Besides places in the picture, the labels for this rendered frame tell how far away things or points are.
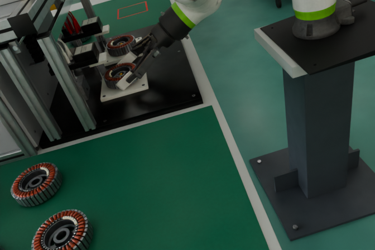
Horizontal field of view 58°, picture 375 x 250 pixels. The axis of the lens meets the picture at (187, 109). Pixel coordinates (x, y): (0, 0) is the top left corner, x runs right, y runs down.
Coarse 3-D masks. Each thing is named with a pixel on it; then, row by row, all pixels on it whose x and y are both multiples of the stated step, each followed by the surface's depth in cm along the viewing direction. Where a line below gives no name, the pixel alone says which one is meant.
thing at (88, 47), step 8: (80, 48) 102; (88, 48) 101; (96, 48) 104; (80, 56) 99; (88, 56) 99; (96, 56) 100; (104, 56) 103; (72, 64) 100; (80, 64) 100; (88, 64) 101; (96, 64) 101; (72, 72) 107
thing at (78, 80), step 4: (76, 76) 110; (80, 76) 109; (84, 76) 110; (76, 80) 107; (80, 80) 107; (84, 80) 109; (80, 84) 105; (84, 84) 108; (80, 88) 104; (84, 88) 106; (88, 88) 111; (84, 92) 105; (88, 92) 109; (84, 96) 106; (88, 96) 108
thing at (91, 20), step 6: (90, 18) 123; (96, 18) 121; (84, 24) 119; (90, 24) 118; (96, 24) 119; (102, 24) 126; (84, 30) 119; (90, 30) 120; (96, 30) 120; (102, 30) 122; (108, 30) 122; (66, 36) 120; (72, 36) 120; (78, 36) 120; (84, 36) 120; (78, 42) 122
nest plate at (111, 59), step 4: (136, 40) 133; (108, 56) 127; (112, 56) 126; (116, 56) 125; (120, 56) 125; (108, 60) 124; (112, 60) 123; (116, 60) 123; (120, 60) 123; (104, 64) 123; (108, 64) 123
